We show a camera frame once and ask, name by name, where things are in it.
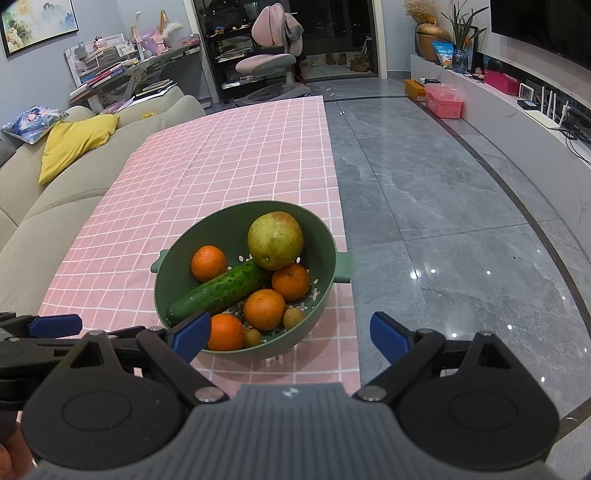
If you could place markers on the person's left hand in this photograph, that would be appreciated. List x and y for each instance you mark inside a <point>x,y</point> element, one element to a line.
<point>5,464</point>

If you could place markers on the framed landscape painting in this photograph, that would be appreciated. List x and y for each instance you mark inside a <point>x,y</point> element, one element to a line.
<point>39,23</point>

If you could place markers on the brown longan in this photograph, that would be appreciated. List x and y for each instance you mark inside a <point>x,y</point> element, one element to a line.
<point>252,338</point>
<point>293,318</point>

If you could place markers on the green cucumber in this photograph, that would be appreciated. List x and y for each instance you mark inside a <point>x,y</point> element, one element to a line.
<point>217,290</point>

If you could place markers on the magenta box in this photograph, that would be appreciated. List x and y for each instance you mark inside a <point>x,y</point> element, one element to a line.
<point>501,82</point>

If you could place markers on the golden vase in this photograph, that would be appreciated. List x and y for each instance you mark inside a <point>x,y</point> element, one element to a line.
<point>431,41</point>

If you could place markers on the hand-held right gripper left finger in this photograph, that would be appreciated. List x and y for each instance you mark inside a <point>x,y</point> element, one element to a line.
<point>191,334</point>

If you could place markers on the pink desk chair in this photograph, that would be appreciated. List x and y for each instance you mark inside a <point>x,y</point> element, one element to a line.
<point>268,60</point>

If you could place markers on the pink storage box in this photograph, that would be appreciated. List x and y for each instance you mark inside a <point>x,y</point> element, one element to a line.
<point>444,102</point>

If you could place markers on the black television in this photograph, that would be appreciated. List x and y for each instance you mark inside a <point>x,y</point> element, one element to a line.
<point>540,27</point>

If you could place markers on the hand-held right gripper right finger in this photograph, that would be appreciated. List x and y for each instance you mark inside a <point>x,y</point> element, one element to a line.
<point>392,337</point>

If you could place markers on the pink checked tablecloth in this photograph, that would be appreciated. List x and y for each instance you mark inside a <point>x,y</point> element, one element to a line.
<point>221,157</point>

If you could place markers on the orange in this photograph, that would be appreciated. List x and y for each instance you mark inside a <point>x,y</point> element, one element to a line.
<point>228,333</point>
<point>291,281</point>
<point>264,309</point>
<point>209,263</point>

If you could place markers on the pair of brown boots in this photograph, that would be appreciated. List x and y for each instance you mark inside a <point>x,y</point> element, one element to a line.
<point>359,63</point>

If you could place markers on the blue printed pillow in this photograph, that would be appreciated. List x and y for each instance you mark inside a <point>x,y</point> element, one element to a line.
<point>34,122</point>

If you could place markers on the dried grass bunch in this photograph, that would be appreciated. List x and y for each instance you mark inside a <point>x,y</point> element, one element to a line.
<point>420,11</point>

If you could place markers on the pair of tan shoes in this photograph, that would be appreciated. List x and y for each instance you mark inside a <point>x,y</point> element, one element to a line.
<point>335,59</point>

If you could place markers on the white router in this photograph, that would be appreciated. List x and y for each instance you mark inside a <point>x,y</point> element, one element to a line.
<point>551,115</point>

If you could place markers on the green colander bowl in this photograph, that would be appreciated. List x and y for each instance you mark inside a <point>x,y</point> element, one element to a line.
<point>318,240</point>

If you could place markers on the blue snack bag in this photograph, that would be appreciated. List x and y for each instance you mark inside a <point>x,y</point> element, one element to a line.
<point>444,54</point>

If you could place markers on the green plant in glass vase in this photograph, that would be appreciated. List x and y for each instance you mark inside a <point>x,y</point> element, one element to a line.
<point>461,50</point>

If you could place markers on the small white desk clock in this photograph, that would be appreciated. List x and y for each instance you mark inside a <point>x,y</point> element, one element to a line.
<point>526,94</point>

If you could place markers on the orange box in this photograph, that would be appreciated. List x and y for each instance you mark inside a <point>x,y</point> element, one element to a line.
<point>414,91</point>

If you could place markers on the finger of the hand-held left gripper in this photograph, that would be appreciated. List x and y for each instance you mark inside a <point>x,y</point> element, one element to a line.
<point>32,355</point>
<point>55,325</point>

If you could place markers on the black shelf unit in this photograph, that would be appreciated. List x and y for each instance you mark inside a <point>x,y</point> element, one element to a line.
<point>226,60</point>

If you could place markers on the yellow-green pear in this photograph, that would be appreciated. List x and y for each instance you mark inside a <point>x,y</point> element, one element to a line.
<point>275,240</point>

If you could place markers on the yellow pillow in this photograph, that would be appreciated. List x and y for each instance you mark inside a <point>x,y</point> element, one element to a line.
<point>74,143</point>

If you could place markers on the cluttered study desk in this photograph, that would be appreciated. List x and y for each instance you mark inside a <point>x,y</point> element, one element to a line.
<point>124,74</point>

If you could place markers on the white television cabinet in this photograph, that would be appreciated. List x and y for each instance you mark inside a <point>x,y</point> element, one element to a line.
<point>508,115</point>

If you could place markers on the beige sofa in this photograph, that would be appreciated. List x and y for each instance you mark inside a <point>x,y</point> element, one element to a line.
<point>60,217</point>

